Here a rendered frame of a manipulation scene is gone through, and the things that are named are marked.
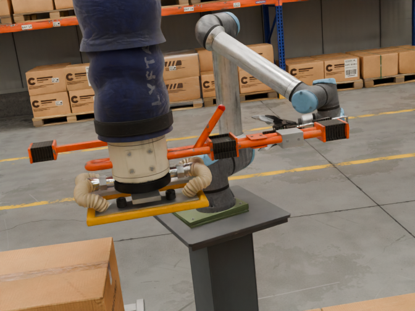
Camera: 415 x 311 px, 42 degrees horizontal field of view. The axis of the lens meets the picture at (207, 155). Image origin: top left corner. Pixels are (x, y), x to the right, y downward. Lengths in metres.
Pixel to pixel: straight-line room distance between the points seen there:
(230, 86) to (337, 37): 8.15
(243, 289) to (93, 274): 1.09
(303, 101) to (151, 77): 0.76
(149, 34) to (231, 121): 1.10
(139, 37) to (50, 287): 0.76
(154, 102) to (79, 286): 0.57
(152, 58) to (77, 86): 7.35
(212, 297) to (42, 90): 6.73
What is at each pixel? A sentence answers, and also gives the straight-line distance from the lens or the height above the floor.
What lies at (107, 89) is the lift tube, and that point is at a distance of 1.48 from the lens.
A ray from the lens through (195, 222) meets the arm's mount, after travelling 2.38.
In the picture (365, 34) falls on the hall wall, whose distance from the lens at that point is 10.73.
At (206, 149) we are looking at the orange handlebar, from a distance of 1.60.
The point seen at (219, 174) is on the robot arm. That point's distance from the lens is 2.41.
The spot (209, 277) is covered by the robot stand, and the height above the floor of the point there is 0.49.
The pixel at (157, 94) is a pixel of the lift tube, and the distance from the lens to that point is 1.50.
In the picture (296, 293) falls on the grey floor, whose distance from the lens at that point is 3.31.
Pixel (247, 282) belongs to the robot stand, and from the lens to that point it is 2.62.
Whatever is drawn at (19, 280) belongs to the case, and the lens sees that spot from 1.76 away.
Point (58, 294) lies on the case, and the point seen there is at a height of 0.95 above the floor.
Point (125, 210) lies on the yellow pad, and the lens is 1.52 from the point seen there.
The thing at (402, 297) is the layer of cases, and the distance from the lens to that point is 2.25.
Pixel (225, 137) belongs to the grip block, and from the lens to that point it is 1.67.
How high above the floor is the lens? 1.71
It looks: 16 degrees down
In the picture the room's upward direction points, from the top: 6 degrees counter-clockwise
